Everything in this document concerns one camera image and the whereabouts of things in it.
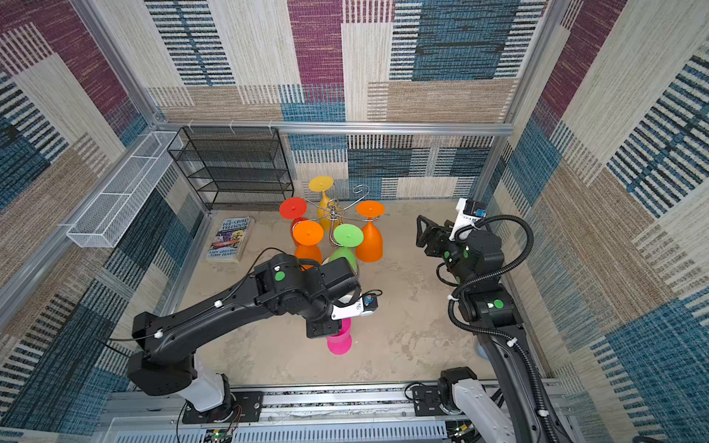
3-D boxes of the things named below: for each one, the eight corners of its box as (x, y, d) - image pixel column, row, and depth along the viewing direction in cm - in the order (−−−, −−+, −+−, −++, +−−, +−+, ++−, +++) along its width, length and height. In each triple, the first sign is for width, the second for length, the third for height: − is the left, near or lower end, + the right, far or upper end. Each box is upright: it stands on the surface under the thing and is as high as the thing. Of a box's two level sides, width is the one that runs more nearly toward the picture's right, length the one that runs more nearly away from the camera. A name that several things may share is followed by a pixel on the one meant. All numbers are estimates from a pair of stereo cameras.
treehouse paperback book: (208, 262, 104) (204, 257, 102) (225, 221, 117) (222, 216, 115) (241, 262, 104) (238, 257, 102) (254, 221, 117) (251, 216, 115)
